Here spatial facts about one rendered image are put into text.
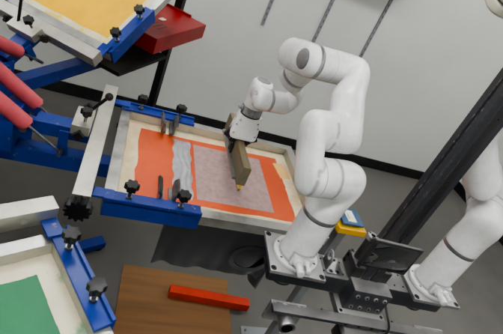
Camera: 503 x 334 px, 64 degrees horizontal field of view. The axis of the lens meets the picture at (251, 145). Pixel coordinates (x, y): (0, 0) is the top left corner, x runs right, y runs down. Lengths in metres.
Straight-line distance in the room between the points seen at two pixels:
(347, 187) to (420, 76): 3.33
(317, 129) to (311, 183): 0.12
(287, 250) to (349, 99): 0.42
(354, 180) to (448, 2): 3.21
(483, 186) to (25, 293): 1.13
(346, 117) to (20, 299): 0.84
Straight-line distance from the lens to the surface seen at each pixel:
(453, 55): 4.29
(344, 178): 0.93
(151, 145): 1.62
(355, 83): 0.99
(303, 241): 1.04
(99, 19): 1.98
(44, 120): 1.48
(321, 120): 0.91
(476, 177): 1.17
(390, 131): 4.41
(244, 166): 1.35
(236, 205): 1.48
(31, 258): 1.17
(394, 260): 1.16
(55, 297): 1.10
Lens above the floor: 1.86
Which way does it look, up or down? 29 degrees down
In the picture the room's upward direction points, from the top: 24 degrees clockwise
